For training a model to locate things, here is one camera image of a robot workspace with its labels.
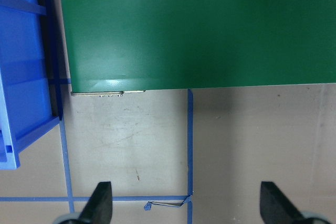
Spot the blue left plastic bin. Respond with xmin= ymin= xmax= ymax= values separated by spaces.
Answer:
xmin=1 ymin=0 xmax=59 ymax=170

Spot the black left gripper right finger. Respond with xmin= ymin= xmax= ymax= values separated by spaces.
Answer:
xmin=259 ymin=182 xmax=305 ymax=223

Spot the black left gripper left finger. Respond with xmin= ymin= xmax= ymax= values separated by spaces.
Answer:
xmin=77 ymin=182 xmax=113 ymax=224

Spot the green conveyor belt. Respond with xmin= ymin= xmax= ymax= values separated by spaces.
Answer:
xmin=61 ymin=0 xmax=335 ymax=95

